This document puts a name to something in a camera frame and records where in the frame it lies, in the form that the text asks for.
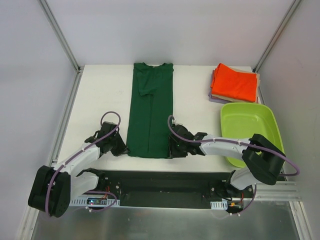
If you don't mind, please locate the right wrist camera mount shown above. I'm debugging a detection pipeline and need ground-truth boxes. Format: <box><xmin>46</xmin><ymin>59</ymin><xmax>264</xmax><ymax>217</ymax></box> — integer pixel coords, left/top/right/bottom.
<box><xmin>171</xmin><ymin>118</ymin><xmax>178</xmax><ymax>125</ymax></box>

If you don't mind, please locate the dark green t-shirt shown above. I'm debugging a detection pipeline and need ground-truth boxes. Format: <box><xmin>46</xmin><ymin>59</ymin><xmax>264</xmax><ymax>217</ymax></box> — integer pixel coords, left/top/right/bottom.
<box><xmin>126</xmin><ymin>62</ymin><xmax>174</xmax><ymax>159</ymax></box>

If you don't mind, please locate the purple folded t-shirt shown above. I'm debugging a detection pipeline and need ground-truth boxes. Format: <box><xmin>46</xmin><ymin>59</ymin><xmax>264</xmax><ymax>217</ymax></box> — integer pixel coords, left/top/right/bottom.
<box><xmin>208</xmin><ymin>70</ymin><xmax>228</xmax><ymax>104</ymax></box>

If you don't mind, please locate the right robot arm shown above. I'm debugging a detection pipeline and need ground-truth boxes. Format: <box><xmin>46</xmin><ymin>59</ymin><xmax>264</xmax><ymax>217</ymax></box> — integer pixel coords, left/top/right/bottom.
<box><xmin>168</xmin><ymin>123</ymin><xmax>285</xmax><ymax>198</ymax></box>

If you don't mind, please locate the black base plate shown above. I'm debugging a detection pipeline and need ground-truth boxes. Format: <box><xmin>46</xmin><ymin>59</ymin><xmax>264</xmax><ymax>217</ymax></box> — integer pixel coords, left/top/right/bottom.
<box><xmin>80</xmin><ymin>168</ymin><xmax>253</xmax><ymax>209</ymax></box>

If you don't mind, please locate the right white cable duct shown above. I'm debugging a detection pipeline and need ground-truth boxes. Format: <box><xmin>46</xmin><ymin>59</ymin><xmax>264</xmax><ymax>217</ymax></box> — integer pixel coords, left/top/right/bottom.
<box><xmin>210</xmin><ymin>200</ymin><xmax>228</xmax><ymax>211</ymax></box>

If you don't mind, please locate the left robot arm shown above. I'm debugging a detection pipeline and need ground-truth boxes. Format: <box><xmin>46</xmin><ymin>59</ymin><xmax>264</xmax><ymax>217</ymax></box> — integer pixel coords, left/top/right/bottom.
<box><xmin>27</xmin><ymin>121</ymin><xmax>127</xmax><ymax>218</ymax></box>

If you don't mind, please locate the aluminium frame post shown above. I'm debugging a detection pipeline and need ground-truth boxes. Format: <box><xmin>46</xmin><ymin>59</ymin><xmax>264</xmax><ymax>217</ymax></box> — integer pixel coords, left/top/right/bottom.
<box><xmin>251</xmin><ymin>0</ymin><xmax>304</xmax><ymax>73</ymax></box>
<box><xmin>37</xmin><ymin>0</ymin><xmax>81</xmax><ymax>73</ymax></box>

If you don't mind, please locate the lime green plastic tray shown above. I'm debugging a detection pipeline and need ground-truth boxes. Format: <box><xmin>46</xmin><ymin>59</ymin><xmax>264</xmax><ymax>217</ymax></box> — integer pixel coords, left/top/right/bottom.
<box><xmin>220</xmin><ymin>102</ymin><xmax>285</xmax><ymax>152</ymax></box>

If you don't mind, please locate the white cable duct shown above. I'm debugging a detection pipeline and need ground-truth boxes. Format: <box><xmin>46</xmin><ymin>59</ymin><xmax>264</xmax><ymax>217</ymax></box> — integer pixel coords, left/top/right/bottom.
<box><xmin>210</xmin><ymin>200</ymin><xmax>228</xmax><ymax>211</ymax></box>
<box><xmin>69</xmin><ymin>196</ymin><xmax>121</xmax><ymax>208</ymax></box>

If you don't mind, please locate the beige folded t-shirt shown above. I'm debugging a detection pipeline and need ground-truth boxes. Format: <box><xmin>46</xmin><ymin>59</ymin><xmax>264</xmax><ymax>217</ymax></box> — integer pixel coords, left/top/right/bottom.
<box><xmin>211</xmin><ymin>66</ymin><xmax>262</xmax><ymax>104</ymax></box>

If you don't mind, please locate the right aluminium frame post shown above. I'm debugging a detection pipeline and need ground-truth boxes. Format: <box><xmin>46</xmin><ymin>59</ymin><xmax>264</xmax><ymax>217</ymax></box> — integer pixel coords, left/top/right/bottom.
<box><xmin>251</xmin><ymin>0</ymin><xmax>304</xmax><ymax>73</ymax></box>

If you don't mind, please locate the orange folded t-shirt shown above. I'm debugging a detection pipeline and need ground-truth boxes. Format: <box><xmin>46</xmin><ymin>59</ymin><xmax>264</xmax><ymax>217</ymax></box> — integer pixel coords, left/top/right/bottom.
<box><xmin>210</xmin><ymin>62</ymin><xmax>258</xmax><ymax>103</ymax></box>

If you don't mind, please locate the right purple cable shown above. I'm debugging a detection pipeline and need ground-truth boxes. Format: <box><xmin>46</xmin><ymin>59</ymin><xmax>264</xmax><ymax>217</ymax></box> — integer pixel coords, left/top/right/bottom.
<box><xmin>166</xmin><ymin>114</ymin><xmax>301</xmax><ymax>221</ymax></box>

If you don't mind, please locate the left aluminium frame post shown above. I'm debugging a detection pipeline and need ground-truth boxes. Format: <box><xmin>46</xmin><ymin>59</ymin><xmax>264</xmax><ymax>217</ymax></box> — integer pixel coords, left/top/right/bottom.
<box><xmin>37</xmin><ymin>0</ymin><xmax>81</xmax><ymax>73</ymax></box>

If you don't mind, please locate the left white cable duct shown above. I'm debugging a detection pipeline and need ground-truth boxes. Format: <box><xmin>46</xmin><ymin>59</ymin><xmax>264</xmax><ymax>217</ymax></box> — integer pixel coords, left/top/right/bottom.
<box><xmin>69</xmin><ymin>196</ymin><xmax>121</xmax><ymax>208</ymax></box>

